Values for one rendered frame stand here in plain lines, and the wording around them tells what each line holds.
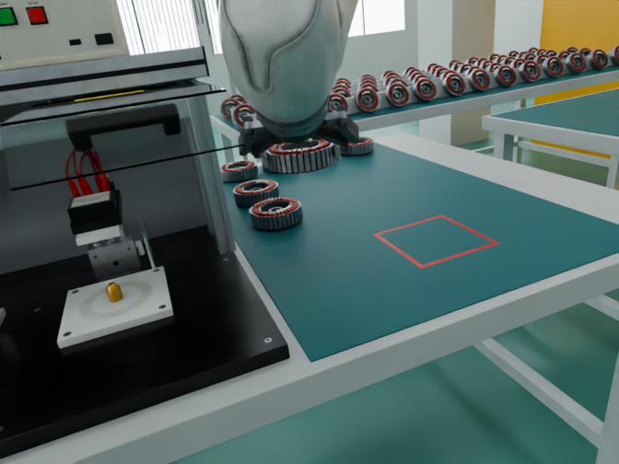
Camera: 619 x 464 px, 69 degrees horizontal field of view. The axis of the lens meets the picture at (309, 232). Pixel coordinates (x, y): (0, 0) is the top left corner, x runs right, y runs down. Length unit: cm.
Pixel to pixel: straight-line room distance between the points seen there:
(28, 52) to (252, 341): 52
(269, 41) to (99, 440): 43
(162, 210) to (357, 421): 92
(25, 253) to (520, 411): 138
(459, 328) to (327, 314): 18
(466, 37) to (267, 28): 408
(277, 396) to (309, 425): 97
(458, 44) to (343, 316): 385
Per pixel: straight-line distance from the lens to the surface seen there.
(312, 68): 39
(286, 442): 150
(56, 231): 97
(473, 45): 446
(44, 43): 80
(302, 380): 56
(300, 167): 70
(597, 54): 309
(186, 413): 55
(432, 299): 67
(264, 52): 37
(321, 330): 62
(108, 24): 79
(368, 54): 803
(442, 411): 156
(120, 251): 84
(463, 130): 451
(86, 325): 70
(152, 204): 95
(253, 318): 63
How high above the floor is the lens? 111
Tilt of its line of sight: 24 degrees down
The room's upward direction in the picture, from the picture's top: 7 degrees counter-clockwise
